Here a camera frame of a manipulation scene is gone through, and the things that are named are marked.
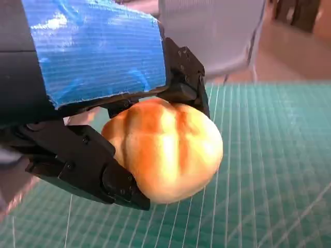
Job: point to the white grey cabinet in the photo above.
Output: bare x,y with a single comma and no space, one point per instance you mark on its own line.
212,33

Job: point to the dark furniture piece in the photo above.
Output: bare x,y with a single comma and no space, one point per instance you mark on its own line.
297,13

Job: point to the round toy bread bun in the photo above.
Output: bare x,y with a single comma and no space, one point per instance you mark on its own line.
168,149

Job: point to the green cutting mat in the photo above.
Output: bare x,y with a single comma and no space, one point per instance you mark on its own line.
258,155

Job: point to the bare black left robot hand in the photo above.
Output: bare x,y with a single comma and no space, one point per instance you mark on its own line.
90,51

